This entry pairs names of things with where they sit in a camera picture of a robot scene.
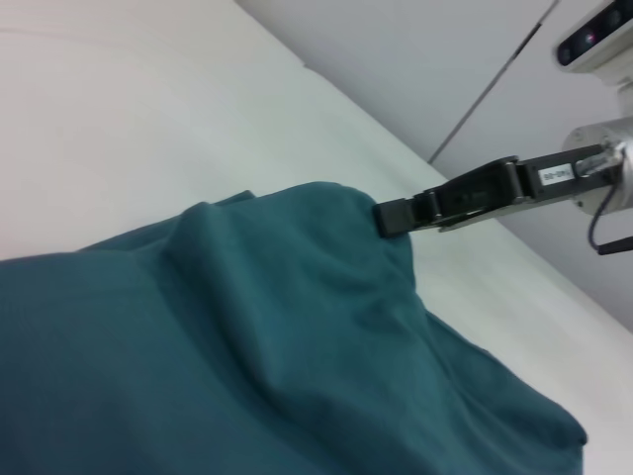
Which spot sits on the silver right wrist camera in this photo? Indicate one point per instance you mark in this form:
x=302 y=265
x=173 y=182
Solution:
x=596 y=44

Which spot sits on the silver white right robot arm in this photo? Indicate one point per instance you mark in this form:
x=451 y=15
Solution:
x=615 y=163

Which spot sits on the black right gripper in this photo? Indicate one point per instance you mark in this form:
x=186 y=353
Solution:
x=494 y=193

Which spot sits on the teal t-shirt with FREE print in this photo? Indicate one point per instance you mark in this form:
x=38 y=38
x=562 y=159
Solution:
x=247 y=346

